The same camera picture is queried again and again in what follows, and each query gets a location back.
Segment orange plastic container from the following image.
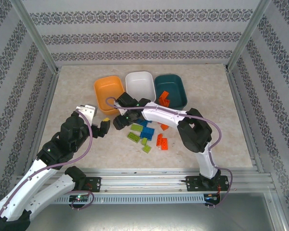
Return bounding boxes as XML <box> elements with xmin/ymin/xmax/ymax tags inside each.
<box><xmin>93</xmin><ymin>75</ymin><xmax>125</xmax><ymax>115</ymax></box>

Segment white plastic container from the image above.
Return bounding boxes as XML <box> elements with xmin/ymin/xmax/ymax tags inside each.
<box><xmin>125</xmin><ymin>71</ymin><xmax>157</xmax><ymax>103</ymax></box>

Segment teal plastic container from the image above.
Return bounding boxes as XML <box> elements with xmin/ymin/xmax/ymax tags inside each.
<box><xmin>154</xmin><ymin>74</ymin><xmax>188</xmax><ymax>111</ymax></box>

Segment left controller board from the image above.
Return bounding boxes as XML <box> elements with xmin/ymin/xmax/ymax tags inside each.
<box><xmin>69</xmin><ymin>195</ymin><xmax>89</xmax><ymax>202</ymax></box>

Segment controller board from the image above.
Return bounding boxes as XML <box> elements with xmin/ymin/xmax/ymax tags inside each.
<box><xmin>204</xmin><ymin>193</ymin><xmax>221</xmax><ymax>201</ymax></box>
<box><xmin>69</xmin><ymin>195</ymin><xmax>89</xmax><ymax>202</ymax></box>

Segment grey metal base panel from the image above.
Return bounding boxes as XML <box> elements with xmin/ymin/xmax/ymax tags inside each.
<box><xmin>2</xmin><ymin>192</ymin><xmax>287</xmax><ymax>231</ymax></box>

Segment right controller board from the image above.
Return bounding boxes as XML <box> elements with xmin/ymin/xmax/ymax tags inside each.
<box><xmin>204</xmin><ymin>193</ymin><xmax>221</xmax><ymax>201</ymax></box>

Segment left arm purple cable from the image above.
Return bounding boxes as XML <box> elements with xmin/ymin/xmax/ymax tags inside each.
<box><xmin>0</xmin><ymin>108</ymin><xmax>93</xmax><ymax>229</ymax></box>

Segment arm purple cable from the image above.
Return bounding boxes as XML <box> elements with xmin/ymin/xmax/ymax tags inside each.
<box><xmin>105</xmin><ymin>96</ymin><xmax>234</xmax><ymax>207</ymax></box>
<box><xmin>0</xmin><ymin>108</ymin><xmax>93</xmax><ymax>229</ymax></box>

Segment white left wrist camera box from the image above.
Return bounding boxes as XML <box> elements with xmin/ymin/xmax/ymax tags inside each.
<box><xmin>76</xmin><ymin>103</ymin><xmax>99</xmax><ymax>121</ymax></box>

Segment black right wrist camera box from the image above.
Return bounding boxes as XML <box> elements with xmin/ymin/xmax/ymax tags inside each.
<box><xmin>115</xmin><ymin>92</ymin><xmax>137</xmax><ymax>108</ymax></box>

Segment left aluminium side rail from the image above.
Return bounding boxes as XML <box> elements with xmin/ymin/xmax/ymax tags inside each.
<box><xmin>26</xmin><ymin>67</ymin><xmax>62</xmax><ymax>169</ymax></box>

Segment aluminium side rail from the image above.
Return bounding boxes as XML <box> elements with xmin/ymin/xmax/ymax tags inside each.
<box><xmin>225</xmin><ymin>66</ymin><xmax>265</xmax><ymax>174</ymax></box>
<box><xmin>26</xmin><ymin>67</ymin><xmax>62</xmax><ymax>169</ymax></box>

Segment left black mount plate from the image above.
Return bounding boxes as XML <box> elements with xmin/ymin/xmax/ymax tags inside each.
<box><xmin>85</xmin><ymin>177</ymin><xmax>102</xmax><ymax>193</ymax></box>

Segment black mount plate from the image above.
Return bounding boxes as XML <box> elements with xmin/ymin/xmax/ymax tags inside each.
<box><xmin>85</xmin><ymin>177</ymin><xmax>102</xmax><ymax>193</ymax></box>
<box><xmin>185</xmin><ymin>175</ymin><xmax>229</xmax><ymax>193</ymax></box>

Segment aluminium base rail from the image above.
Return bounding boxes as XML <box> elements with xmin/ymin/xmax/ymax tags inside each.
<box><xmin>15</xmin><ymin>167</ymin><xmax>274</xmax><ymax>193</ymax></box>

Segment short purple cable loop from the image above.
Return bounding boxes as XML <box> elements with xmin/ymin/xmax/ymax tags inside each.
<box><xmin>71</xmin><ymin>191</ymin><xmax>95</xmax><ymax>210</ymax></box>

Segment slotted grey cable tray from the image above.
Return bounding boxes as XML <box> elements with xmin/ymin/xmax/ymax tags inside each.
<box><xmin>42</xmin><ymin>194</ymin><xmax>206</xmax><ymax>205</ymax></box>

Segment right black mount plate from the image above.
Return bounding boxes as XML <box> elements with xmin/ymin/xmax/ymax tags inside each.
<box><xmin>185</xmin><ymin>175</ymin><xmax>229</xmax><ymax>193</ymax></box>

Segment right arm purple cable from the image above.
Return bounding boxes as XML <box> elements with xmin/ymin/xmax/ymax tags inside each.
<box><xmin>105</xmin><ymin>96</ymin><xmax>234</xmax><ymax>207</ymax></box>

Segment left aluminium corner post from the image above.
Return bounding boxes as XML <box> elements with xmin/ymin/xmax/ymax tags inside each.
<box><xmin>11</xmin><ymin>0</ymin><xmax>61</xmax><ymax>73</ymax></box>

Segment aluminium corner post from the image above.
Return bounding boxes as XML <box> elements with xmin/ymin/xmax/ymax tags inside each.
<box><xmin>11</xmin><ymin>0</ymin><xmax>61</xmax><ymax>73</ymax></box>
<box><xmin>225</xmin><ymin>0</ymin><xmax>274</xmax><ymax>73</ymax></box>

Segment right aluminium side rail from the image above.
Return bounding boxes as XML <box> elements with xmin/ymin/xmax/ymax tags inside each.
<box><xmin>225</xmin><ymin>66</ymin><xmax>265</xmax><ymax>174</ymax></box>

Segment right aluminium corner post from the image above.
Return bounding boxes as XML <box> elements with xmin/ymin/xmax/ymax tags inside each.
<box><xmin>225</xmin><ymin>0</ymin><xmax>274</xmax><ymax>73</ymax></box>

